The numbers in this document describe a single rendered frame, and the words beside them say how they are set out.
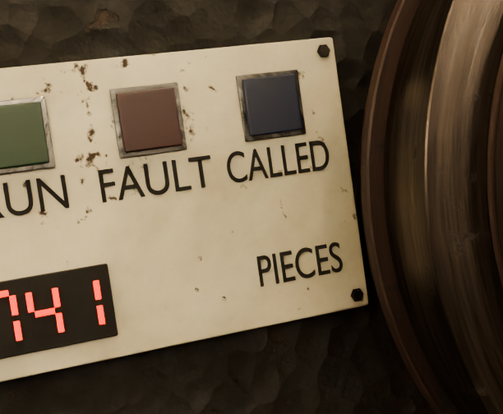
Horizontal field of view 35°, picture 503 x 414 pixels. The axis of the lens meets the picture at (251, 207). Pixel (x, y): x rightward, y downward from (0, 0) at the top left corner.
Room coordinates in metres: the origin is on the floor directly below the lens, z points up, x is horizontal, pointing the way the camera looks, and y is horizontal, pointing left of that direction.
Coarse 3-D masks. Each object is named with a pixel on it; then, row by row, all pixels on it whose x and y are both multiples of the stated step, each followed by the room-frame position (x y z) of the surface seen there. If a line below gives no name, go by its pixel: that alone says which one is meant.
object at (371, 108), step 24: (408, 0) 0.47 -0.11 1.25; (408, 24) 0.47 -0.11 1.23; (384, 48) 0.46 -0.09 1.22; (384, 72) 0.46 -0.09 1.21; (384, 96) 0.46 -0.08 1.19; (384, 120) 0.46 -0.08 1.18; (360, 144) 0.55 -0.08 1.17; (384, 144) 0.46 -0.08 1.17; (360, 168) 0.54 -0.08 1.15; (360, 192) 0.54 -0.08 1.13; (360, 216) 0.55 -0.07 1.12; (384, 216) 0.46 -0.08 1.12; (384, 240) 0.46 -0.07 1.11; (384, 264) 0.46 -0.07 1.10; (384, 288) 0.46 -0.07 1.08; (384, 312) 0.46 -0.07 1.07; (408, 336) 0.46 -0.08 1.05; (408, 360) 0.46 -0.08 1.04; (432, 384) 0.46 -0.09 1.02; (432, 408) 0.47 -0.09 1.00; (456, 408) 0.47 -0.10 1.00
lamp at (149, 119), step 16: (128, 96) 0.48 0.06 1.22; (144, 96) 0.48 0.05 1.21; (160, 96) 0.49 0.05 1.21; (128, 112) 0.48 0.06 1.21; (144, 112) 0.48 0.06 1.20; (160, 112) 0.48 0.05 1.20; (176, 112) 0.49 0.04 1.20; (128, 128) 0.48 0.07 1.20; (144, 128) 0.48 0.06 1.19; (160, 128) 0.48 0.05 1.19; (176, 128) 0.49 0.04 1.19; (128, 144) 0.48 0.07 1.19; (144, 144) 0.48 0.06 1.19; (160, 144) 0.48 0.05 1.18; (176, 144) 0.49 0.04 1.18
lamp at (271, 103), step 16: (256, 80) 0.50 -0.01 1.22; (272, 80) 0.51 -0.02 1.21; (288, 80) 0.51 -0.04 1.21; (256, 96) 0.50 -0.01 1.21; (272, 96) 0.51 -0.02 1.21; (288, 96) 0.51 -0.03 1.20; (256, 112) 0.50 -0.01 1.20; (272, 112) 0.51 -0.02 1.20; (288, 112) 0.51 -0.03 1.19; (256, 128) 0.50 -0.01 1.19; (272, 128) 0.51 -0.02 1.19; (288, 128) 0.51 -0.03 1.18
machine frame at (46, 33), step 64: (0, 0) 0.48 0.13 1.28; (64, 0) 0.50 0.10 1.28; (128, 0) 0.51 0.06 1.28; (192, 0) 0.52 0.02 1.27; (256, 0) 0.53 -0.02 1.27; (320, 0) 0.55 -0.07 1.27; (384, 0) 0.56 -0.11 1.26; (0, 64) 0.48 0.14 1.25; (320, 320) 0.54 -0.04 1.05; (384, 320) 0.55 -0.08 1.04; (0, 384) 0.47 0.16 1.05; (64, 384) 0.48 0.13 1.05; (128, 384) 0.50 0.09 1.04; (192, 384) 0.51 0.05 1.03; (256, 384) 0.52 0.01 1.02; (320, 384) 0.53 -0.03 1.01; (384, 384) 0.55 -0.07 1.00
